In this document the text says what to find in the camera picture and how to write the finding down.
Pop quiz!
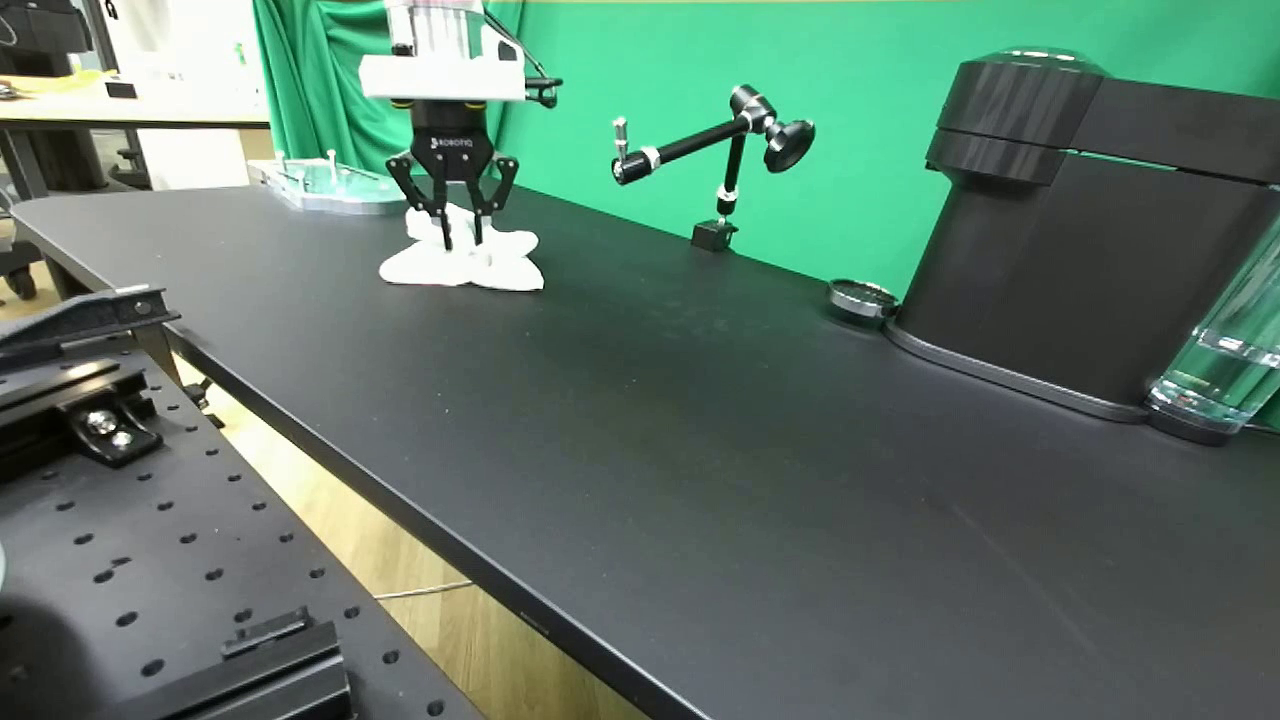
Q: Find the clear water tank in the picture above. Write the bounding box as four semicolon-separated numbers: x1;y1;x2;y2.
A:
1143;218;1280;454

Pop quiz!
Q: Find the white cabinet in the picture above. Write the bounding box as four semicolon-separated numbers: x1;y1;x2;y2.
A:
94;0;270;99

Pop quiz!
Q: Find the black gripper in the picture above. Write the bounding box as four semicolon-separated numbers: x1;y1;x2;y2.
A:
385;99;522;256

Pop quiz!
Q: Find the black round disc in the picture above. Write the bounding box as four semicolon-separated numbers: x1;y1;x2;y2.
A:
824;277;899;333

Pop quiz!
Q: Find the black coffee machine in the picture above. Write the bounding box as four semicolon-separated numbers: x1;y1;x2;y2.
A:
885;47;1280;428

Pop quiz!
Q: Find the black perforated breadboard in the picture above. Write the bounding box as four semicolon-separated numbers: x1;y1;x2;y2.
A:
0;335;486;720

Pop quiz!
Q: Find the white towel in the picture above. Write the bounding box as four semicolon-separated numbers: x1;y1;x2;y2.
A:
377;196;551;300

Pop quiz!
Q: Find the black aluminium rail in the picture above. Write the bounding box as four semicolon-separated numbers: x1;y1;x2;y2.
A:
0;281;179;380

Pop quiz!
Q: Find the black metal bracket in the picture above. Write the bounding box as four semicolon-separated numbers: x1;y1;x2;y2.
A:
65;398;166;473

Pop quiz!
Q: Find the green backdrop curtain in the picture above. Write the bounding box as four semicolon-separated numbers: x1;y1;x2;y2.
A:
252;0;1280;303

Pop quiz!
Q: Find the black articulated clamp stand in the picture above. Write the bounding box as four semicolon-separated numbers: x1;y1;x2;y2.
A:
607;80;819;256

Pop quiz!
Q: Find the wooden desk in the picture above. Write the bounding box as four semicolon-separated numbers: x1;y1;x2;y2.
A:
0;68;280;137

